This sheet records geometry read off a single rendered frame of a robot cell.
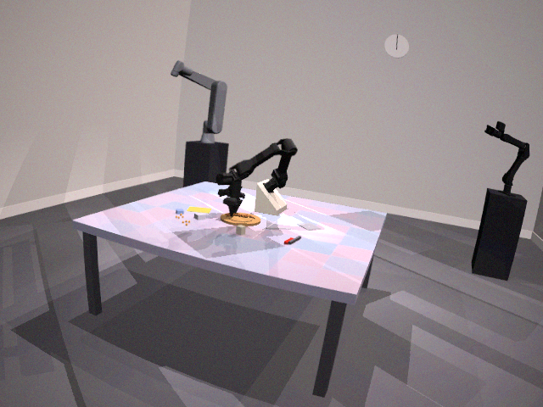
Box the round tan wooden board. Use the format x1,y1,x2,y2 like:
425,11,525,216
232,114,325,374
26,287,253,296
221,213,260,226

